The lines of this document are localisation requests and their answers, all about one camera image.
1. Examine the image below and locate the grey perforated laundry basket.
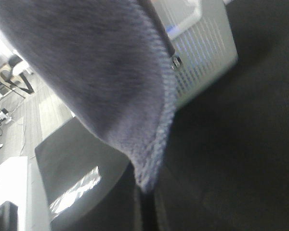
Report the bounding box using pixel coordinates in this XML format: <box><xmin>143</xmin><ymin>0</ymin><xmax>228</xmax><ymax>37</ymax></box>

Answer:
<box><xmin>152</xmin><ymin>0</ymin><xmax>237</xmax><ymax>108</ymax></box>

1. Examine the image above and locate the blue towel in basket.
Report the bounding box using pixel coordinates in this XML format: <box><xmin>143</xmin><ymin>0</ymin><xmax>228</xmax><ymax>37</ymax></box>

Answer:
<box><xmin>165</xmin><ymin>26</ymin><xmax>182</xmax><ymax>36</ymax></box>

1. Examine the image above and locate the grey microfiber towel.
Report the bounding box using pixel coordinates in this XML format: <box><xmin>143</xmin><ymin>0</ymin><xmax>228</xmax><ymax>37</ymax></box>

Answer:
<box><xmin>0</xmin><ymin>0</ymin><xmax>176</xmax><ymax>193</ymax></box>

